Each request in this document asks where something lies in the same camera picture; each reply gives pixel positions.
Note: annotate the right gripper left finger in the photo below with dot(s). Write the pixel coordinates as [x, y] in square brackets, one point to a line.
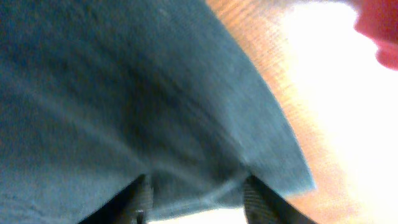
[131, 206]

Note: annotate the dark green Nike t-shirt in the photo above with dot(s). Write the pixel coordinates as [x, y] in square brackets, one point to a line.
[96, 93]

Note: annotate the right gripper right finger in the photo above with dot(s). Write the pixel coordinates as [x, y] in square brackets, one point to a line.
[262, 205]

